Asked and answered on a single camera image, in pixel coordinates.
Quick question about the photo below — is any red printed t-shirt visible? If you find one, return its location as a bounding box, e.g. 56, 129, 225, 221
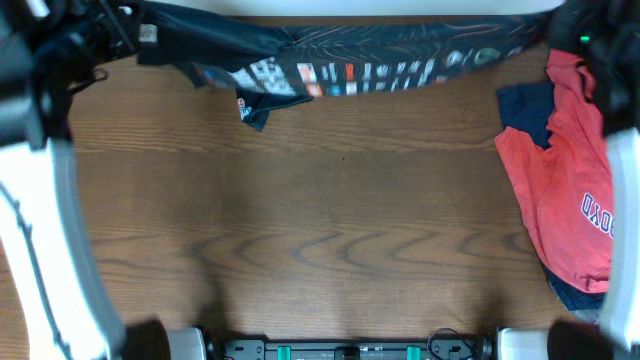
494, 50, 615, 293

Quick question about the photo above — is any navy blue garment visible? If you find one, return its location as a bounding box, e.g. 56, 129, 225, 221
496, 82, 555, 149

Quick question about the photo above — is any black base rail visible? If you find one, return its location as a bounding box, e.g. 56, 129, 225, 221
164, 325, 551, 360

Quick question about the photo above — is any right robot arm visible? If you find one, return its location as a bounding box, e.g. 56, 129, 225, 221
547, 0, 639, 359

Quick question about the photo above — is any black orange-patterned jersey shirt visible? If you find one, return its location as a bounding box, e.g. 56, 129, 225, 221
123, 1, 549, 130

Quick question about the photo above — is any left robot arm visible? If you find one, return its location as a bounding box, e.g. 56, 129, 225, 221
1, 1, 143, 359

